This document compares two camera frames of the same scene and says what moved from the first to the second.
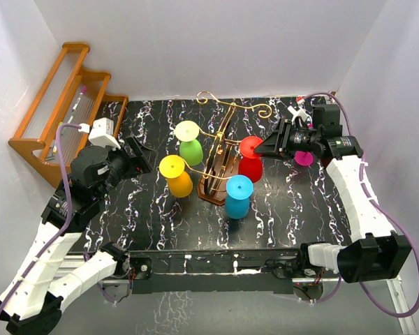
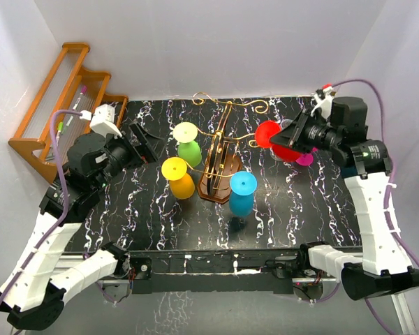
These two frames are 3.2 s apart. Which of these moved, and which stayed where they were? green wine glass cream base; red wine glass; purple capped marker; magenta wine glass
Moved: red wine glass
Stayed: magenta wine glass; purple capped marker; green wine glass cream base
